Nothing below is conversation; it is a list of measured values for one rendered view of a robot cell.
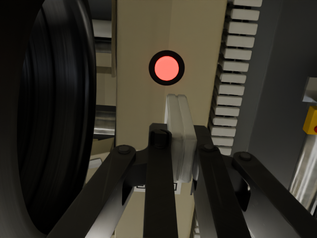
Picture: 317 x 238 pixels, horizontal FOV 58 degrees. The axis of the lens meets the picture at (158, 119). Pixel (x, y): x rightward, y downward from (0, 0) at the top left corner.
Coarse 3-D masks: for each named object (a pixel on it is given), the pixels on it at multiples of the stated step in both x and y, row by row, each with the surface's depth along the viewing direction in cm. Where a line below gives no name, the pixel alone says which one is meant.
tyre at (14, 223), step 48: (0, 0) 26; (48, 0) 60; (0, 48) 26; (48, 48) 69; (0, 96) 26; (48, 96) 74; (0, 144) 27; (48, 144) 73; (0, 192) 28; (48, 192) 66
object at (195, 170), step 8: (200, 128) 18; (200, 136) 17; (208, 136) 18; (224, 160) 15; (192, 168) 16; (232, 168) 15; (192, 176) 16; (232, 176) 15; (240, 176) 14; (232, 184) 15; (240, 184) 15; (240, 192) 15
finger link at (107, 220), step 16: (112, 160) 14; (128, 160) 14; (96, 176) 12; (112, 176) 13; (80, 192) 11; (96, 192) 12; (112, 192) 12; (128, 192) 15; (80, 208) 11; (96, 208) 11; (112, 208) 12; (64, 224) 10; (80, 224) 10; (96, 224) 10; (112, 224) 12
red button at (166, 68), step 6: (162, 60) 35; (168, 60) 35; (174, 60) 36; (156, 66) 36; (162, 66) 36; (168, 66) 36; (174, 66) 36; (156, 72) 36; (162, 72) 36; (168, 72) 36; (174, 72) 36; (162, 78) 37; (168, 78) 36
